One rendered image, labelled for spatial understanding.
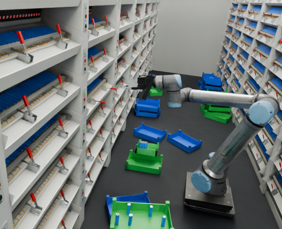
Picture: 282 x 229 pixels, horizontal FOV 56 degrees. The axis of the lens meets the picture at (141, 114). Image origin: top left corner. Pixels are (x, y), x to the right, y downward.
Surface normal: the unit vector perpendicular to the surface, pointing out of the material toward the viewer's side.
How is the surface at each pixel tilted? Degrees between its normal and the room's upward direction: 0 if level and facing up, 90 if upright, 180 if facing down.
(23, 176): 17
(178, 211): 0
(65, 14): 90
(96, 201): 0
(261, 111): 84
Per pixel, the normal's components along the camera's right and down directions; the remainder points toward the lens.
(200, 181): -0.68, 0.32
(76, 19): -0.14, 0.39
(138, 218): 0.10, -0.91
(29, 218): 0.39, -0.83
